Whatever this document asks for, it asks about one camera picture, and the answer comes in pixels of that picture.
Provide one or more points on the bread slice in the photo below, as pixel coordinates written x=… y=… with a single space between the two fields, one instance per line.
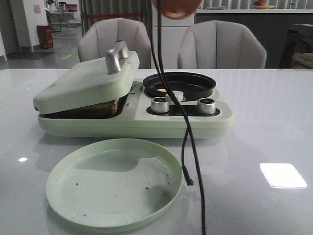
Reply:
x=109 y=107

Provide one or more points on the green breakfast maker lid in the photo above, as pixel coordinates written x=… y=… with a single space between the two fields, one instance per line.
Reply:
x=88 y=83

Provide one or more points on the pink bowl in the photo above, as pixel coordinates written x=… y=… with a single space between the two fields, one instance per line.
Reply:
x=177 y=9

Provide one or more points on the green breakfast maker base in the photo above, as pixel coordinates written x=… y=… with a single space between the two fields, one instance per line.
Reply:
x=135 y=122

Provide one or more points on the left silver knob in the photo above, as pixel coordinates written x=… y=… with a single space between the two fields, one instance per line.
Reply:
x=160 y=105

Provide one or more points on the silver knob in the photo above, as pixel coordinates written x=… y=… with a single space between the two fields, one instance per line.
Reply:
x=160 y=105
x=206 y=106

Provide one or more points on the black round frying pan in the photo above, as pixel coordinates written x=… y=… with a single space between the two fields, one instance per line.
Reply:
x=193 y=85

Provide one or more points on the right silver knob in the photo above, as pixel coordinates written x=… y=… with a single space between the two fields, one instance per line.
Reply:
x=206 y=106

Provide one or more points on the green round plate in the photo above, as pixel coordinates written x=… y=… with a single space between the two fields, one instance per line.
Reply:
x=115 y=185

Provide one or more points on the white refrigerator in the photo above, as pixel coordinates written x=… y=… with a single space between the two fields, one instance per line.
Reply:
x=171 y=37

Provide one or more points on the right grey armchair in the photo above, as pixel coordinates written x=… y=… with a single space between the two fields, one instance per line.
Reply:
x=220 y=45

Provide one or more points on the grey armchair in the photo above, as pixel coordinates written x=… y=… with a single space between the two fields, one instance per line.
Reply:
x=220 y=45
x=104 y=34

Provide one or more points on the left grey armchair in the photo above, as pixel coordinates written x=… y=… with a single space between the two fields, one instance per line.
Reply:
x=104 y=34

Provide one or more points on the red barrier belt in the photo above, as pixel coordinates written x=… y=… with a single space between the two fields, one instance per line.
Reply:
x=117 y=15

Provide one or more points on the red trash bin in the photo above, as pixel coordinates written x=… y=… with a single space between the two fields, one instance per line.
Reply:
x=45 y=36

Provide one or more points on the dark kitchen counter cabinet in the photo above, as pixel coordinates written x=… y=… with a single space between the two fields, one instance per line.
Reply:
x=268 y=26

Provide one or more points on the fruit plate on counter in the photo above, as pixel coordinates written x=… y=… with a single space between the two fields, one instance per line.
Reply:
x=261 y=4

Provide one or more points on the dark washing machine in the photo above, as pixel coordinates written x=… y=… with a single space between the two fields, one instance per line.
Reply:
x=297 y=46

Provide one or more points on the green pan handle knob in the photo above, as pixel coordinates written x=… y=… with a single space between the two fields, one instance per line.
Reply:
x=178 y=95

